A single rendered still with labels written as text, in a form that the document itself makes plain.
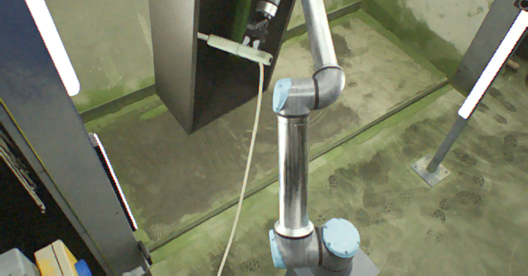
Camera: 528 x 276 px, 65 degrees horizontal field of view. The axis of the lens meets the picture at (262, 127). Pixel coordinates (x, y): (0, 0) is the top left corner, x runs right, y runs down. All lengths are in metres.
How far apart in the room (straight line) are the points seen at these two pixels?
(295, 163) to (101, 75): 1.94
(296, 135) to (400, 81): 2.21
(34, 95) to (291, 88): 0.77
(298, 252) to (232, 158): 1.35
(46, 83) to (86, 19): 1.90
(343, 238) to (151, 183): 1.51
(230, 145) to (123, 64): 0.95
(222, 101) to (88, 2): 1.14
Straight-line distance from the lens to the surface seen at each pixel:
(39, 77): 1.20
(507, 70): 4.11
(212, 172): 2.79
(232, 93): 2.63
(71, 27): 3.08
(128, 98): 3.19
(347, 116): 3.18
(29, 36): 1.13
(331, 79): 1.47
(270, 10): 1.92
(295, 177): 1.51
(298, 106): 1.43
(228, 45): 1.89
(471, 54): 3.57
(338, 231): 1.66
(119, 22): 3.13
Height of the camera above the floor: 2.38
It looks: 51 degrees down
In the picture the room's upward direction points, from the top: 4 degrees clockwise
